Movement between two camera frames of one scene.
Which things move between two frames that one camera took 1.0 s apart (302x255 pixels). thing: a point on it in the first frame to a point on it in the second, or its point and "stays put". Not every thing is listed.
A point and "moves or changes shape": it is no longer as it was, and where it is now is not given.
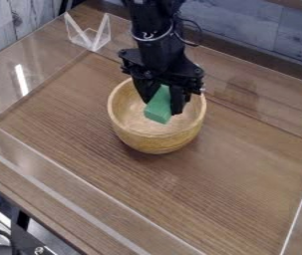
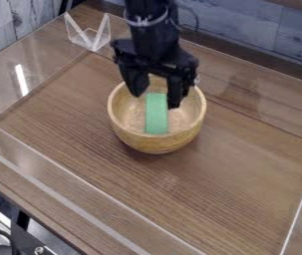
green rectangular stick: [157, 107] moves or changes shape
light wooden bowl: [147, 134] stays put
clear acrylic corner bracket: [89, 38] stays put
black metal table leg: [24, 242] stays put
